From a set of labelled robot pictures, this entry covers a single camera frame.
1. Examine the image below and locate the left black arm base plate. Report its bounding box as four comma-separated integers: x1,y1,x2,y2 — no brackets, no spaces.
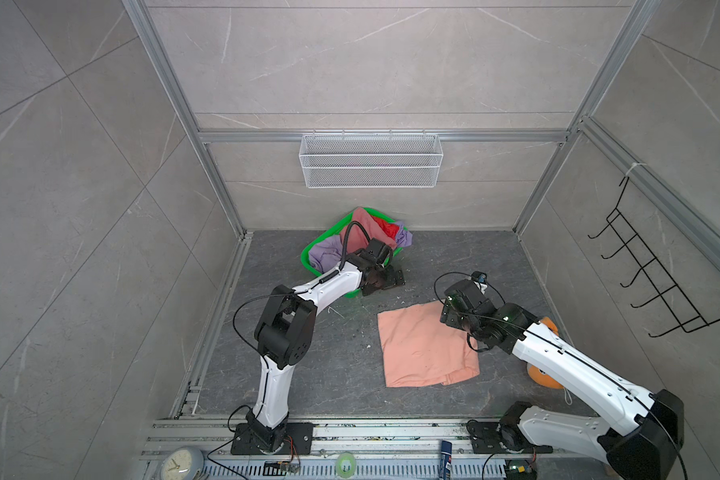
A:
230,422,314,455

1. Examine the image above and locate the white wire mesh wall basket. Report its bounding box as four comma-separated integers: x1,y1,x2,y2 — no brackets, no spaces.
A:
299,133,444,189

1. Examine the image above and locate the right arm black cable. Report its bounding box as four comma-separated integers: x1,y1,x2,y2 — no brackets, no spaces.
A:
433,271,691,480

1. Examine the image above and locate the dusty rose t-shirt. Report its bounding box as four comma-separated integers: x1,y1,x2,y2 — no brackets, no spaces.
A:
340,207,397,253

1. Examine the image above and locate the peach pink printed t-shirt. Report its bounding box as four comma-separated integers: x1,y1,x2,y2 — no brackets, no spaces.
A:
377,301,480,388

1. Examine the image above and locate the red t-shirt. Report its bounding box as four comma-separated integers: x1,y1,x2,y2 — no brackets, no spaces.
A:
373,217,400,241

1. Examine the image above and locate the black wire hook rack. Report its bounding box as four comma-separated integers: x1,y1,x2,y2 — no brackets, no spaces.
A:
587,175,720,339

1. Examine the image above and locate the blue spray can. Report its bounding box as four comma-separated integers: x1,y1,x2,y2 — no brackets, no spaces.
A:
438,440,452,480

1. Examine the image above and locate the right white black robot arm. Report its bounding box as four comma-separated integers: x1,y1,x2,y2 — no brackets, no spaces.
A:
436,272,684,479

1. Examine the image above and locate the lavender purple t-shirt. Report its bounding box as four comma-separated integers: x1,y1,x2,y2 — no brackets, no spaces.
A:
301,221,413,276

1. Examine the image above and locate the green tape roll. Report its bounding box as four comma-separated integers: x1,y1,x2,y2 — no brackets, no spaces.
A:
335,452,357,479

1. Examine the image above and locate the white analog clock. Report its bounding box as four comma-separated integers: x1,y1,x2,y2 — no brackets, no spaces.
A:
158,446,204,480

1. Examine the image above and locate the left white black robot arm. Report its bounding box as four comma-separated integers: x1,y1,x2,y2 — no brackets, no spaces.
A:
246,239,404,452

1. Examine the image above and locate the small green circuit board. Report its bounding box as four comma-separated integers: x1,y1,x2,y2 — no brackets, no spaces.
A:
504,460,538,480

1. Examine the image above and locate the small black circuit board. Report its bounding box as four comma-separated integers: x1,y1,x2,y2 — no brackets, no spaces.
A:
263,460,300,476

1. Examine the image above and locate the orange shark plush toy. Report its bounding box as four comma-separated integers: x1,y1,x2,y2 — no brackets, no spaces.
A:
526,317,564,390

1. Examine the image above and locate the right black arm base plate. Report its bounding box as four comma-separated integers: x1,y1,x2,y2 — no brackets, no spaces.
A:
465,401,553,454

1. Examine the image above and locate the green plastic laundry basket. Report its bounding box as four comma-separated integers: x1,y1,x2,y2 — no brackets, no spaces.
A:
301,207,412,289

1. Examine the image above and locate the aluminium mounting rail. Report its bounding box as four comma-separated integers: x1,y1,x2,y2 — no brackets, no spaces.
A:
136,417,616,479

